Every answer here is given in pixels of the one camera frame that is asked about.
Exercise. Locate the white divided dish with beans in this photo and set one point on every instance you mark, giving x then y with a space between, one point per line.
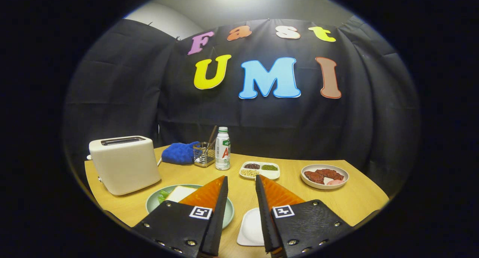
260 170

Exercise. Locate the white plastic bottle green label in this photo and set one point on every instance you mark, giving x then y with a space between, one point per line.
222 149

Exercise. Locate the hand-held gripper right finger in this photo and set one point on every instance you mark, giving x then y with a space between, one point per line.
264 220

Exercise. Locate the pink ham slice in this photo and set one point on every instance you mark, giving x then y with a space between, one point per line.
335 182

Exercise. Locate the bread slice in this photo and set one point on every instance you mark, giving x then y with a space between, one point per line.
179 193

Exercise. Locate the blue cloth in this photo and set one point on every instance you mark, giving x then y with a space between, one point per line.
179 153

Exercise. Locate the brown chopstick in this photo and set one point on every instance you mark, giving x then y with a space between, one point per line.
212 134
213 143

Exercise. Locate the green lettuce leaf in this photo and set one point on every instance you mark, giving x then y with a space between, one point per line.
163 196

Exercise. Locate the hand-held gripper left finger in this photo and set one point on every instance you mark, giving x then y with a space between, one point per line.
219 220

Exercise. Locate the black backdrop cloth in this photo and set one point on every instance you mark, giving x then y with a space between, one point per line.
131 101

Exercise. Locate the white round meat plate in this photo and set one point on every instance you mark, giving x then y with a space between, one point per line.
322 187

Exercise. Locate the light green round plate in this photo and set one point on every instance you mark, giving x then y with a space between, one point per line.
152 204

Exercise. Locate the cream white toaster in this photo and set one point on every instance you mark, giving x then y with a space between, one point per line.
125 166

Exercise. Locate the red meat piece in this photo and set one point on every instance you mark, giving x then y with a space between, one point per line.
313 177
331 174

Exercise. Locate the white rounded square plate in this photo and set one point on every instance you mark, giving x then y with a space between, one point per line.
250 228

